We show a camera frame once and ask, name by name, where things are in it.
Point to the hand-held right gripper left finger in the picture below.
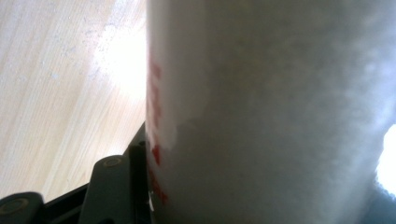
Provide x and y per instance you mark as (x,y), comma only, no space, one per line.
(109,193)

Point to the clear sugar bag red label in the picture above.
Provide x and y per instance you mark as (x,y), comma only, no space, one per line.
(264,109)

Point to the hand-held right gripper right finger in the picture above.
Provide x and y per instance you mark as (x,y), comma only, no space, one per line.
(383,208)

